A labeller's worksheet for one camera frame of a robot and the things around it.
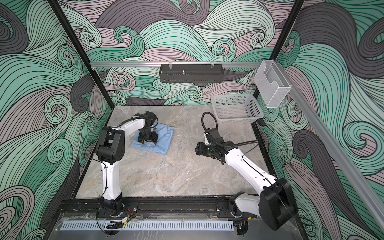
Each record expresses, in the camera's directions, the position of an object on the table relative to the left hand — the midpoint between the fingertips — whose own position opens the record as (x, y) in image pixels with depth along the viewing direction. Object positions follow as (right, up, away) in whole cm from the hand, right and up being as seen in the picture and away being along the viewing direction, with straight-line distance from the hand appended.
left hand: (150, 140), depth 99 cm
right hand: (+32, -3, -16) cm, 36 cm away
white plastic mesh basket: (+65, +23, +20) cm, 72 cm away
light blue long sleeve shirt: (+10, +4, 0) cm, 11 cm away
